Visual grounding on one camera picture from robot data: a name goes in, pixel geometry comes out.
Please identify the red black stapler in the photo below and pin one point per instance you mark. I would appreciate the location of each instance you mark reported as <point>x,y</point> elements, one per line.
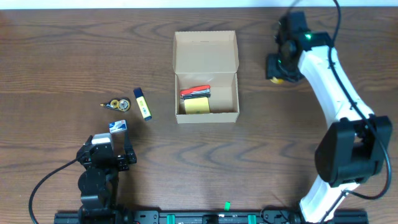
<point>196,92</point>

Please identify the yellow sticky note pad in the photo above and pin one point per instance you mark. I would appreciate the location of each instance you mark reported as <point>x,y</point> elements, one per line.
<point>197,106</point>

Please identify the small green clip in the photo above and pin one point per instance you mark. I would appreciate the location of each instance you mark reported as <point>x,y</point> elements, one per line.
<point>227,206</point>

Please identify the blue white staples box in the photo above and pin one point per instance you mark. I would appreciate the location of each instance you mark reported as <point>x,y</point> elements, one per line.
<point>118,126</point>

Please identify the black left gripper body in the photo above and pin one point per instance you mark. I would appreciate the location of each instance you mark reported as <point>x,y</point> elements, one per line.
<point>116,159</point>

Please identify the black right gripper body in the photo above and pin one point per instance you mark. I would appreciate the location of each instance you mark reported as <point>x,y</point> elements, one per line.
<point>272,69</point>

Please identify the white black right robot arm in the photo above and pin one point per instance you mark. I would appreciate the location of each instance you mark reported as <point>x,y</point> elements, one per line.
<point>354,147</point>

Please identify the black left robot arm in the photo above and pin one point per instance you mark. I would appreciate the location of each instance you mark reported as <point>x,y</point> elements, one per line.
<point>99,182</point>

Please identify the brown cardboard box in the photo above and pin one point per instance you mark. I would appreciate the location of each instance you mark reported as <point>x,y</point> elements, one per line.
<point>207,58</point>

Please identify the correction tape dispenser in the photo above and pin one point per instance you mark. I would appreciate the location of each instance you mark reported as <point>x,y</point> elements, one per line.
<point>117,104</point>

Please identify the yellow clear tape roll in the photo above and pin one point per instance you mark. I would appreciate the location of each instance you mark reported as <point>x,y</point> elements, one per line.
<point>277,80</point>

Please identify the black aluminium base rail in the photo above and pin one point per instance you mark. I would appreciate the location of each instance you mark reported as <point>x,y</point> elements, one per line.
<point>155,217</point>

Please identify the yellow highlighter blue cap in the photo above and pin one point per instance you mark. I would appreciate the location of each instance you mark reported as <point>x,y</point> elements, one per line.
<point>141,101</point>

